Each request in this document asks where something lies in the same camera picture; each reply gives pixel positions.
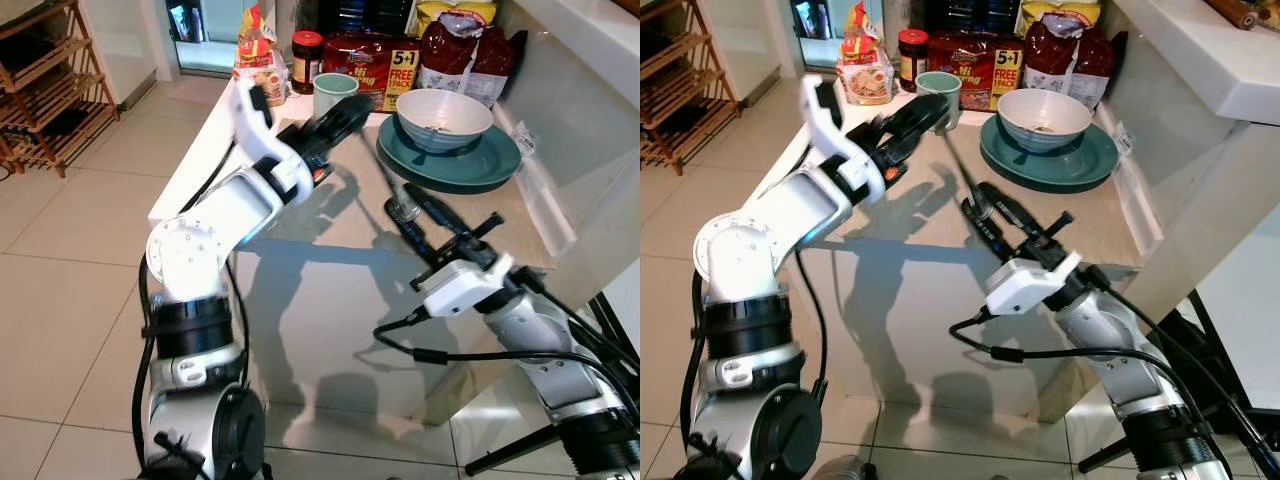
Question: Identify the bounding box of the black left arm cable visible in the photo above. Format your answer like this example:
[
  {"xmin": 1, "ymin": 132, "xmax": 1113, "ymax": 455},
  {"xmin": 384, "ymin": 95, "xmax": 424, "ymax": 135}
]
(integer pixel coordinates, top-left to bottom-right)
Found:
[
  {"xmin": 680, "ymin": 240, "xmax": 829, "ymax": 451},
  {"xmin": 133, "ymin": 140, "xmax": 251, "ymax": 471}
]

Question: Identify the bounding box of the grey robot foot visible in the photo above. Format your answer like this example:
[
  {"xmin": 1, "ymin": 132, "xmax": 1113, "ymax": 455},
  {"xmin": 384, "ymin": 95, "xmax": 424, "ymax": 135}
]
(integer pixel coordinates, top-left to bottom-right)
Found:
[{"xmin": 820, "ymin": 455, "xmax": 881, "ymax": 480}]

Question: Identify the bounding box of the dark blue box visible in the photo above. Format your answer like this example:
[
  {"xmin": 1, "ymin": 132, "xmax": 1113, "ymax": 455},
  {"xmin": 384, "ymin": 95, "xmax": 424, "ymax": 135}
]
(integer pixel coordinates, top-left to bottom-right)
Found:
[
  {"xmin": 925, "ymin": 0, "xmax": 1023, "ymax": 36},
  {"xmin": 318, "ymin": 0, "xmax": 419, "ymax": 39}
]

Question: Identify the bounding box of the yellow and red snack bag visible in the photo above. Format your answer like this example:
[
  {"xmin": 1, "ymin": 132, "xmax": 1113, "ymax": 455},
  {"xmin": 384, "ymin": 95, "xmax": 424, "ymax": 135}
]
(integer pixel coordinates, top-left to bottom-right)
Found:
[
  {"xmin": 838, "ymin": 2, "xmax": 896, "ymax": 106},
  {"xmin": 236, "ymin": 3, "xmax": 291, "ymax": 108}
]

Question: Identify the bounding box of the wooden slatted rack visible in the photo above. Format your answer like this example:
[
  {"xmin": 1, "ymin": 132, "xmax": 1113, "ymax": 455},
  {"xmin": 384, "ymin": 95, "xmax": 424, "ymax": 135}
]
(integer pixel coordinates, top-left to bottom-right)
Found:
[
  {"xmin": 640, "ymin": 0, "xmax": 741, "ymax": 176},
  {"xmin": 0, "ymin": 0, "xmax": 119, "ymax": 179}
]

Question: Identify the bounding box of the white raised counter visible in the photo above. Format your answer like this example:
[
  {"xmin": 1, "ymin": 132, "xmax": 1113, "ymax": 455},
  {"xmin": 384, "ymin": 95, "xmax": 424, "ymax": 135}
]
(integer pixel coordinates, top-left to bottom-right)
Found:
[
  {"xmin": 1115, "ymin": 0, "xmax": 1280, "ymax": 126},
  {"xmin": 510, "ymin": 0, "xmax": 641, "ymax": 111}
]

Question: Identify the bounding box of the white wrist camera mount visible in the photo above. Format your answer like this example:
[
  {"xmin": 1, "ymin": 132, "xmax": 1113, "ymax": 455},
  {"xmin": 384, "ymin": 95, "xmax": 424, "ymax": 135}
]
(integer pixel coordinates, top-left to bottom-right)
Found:
[
  {"xmin": 415, "ymin": 255, "xmax": 516, "ymax": 319},
  {"xmin": 798, "ymin": 75, "xmax": 881, "ymax": 201},
  {"xmin": 985, "ymin": 250, "xmax": 1083, "ymax": 319},
  {"xmin": 228, "ymin": 78, "xmax": 303, "ymax": 208}
]

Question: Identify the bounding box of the yellow plastic bag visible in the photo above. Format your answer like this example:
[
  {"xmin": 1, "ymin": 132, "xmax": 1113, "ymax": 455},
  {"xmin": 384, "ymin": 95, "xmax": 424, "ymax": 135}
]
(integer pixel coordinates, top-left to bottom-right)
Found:
[
  {"xmin": 1018, "ymin": 0, "xmax": 1101, "ymax": 36},
  {"xmin": 415, "ymin": 0, "xmax": 498, "ymax": 39}
]

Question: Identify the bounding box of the red instant noodle multipack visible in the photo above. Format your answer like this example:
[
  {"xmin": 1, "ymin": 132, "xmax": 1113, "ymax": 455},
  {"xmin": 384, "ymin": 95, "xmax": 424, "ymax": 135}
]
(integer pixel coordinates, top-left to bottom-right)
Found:
[
  {"xmin": 322, "ymin": 32, "xmax": 421, "ymax": 113},
  {"xmin": 927, "ymin": 30, "xmax": 1023, "ymax": 113}
]

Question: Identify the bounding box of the pale green cup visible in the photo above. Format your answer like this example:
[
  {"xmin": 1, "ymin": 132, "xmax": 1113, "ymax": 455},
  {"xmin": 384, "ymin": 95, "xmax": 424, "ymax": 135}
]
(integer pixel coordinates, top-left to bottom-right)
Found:
[
  {"xmin": 916, "ymin": 70, "xmax": 963, "ymax": 129},
  {"xmin": 313, "ymin": 72, "xmax": 361, "ymax": 123}
]

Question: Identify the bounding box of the pale grey ceramic bowl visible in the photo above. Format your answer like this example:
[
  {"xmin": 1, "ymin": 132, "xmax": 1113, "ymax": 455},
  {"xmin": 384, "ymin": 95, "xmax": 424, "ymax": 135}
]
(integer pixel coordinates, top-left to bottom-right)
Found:
[
  {"xmin": 395, "ymin": 88, "xmax": 495, "ymax": 154},
  {"xmin": 997, "ymin": 88, "xmax": 1093, "ymax": 153}
]

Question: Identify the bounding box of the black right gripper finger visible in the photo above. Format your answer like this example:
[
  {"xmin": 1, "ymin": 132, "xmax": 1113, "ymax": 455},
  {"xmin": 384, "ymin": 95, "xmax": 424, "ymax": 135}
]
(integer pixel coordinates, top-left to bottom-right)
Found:
[
  {"xmin": 980, "ymin": 182, "xmax": 1046, "ymax": 241},
  {"xmin": 415, "ymin": 185, "xmax": 476, "ymax": 246},
  {"xmin": 980, "ymin": 203, "xmax": 1021, "ymax": 259},
  {"xmin": 405, "ymin": 205, "xmax": 446, "ymax": 263}
]

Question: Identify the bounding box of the red lidded jar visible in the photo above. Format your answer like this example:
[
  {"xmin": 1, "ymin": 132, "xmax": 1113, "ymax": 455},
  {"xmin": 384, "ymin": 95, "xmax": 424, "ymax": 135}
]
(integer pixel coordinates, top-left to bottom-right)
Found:
[
  {"xmin": 897, "ymin": 28, "xmax": 931, "ymax": 94},
  {"xmin": 292, "ymin": 30, "xmax": 325, "ymax": 96}
]

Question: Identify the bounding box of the brown wooden stick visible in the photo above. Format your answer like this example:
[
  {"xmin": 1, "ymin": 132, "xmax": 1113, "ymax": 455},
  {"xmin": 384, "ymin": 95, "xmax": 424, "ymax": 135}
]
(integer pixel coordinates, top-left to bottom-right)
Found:
[{"xmin": 1205, "ymin": 0, "xmax": 1263, "ymax": 29}]

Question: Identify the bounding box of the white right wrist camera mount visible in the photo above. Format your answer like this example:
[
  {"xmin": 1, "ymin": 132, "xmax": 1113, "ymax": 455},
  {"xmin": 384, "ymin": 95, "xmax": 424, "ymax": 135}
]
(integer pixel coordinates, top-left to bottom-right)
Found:
[
  {"xmin": 415, "ymin": 255, "xmax": 516, "ymax": 319},
  {"xmin": 985, "ymin": 250, "xmax": 1083, "ymax": 319}
]

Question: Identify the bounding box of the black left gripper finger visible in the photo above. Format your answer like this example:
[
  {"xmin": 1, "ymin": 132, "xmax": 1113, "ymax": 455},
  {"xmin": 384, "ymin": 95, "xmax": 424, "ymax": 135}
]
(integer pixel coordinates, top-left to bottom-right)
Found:
[
  {"xmin": 875, "ymin": 96, "xmax": 926, "ymax": 136},
  {"xmin": 900, "ymin": 93, "xmax": 950, "ymax": 146},
  {"xmin": 330, "ymin": 95, "xmax": 378, "ymax": 146},
  {"xmin": 305, "ymin": 95, "xmax": 366, "ymax": 136}
]

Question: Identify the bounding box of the teal ceramic plate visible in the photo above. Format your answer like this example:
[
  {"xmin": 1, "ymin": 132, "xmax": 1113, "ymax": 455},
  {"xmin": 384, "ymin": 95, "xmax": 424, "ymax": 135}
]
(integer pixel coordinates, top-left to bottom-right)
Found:
[
  {"xmin": 377, "ymin": 115, "xmax": 523, "ymax": 195},
  {"xmin": 980, "ymin": 112, "xmax": 1119, "ymax": 193}
]

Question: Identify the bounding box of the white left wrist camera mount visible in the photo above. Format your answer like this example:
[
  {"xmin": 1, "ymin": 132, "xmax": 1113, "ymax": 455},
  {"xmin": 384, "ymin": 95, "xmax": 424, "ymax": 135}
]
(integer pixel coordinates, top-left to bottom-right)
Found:
[
  {"xmin": 228, "ymin": 78, "xmax": 303, "ymax": 208},
  {"xmin": 798, "ymin": 75, "xmax": 881, "ymax": 201}
]

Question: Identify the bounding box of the thin metal utensil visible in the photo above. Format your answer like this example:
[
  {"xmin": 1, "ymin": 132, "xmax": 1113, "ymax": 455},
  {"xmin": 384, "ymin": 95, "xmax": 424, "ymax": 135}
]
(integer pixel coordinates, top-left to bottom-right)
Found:
[
  {"xmin": 940, "ymin": 130, "xmax": 991, "ymax": 217},
  {"xmin": 350, "ymin": 128, "xmax": 416, "ymax": 223}
]

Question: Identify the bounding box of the dark red plastic bag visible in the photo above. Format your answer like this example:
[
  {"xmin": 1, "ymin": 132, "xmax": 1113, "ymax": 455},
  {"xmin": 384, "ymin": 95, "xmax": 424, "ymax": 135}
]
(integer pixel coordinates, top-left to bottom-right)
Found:
[
  {"xmin": 1022, "ymin": 12, "xmax": 1119, "ymax": 109},
  {"xmin": 418, "ymin": 15, "xmax": 518, "ymax": 108}
]

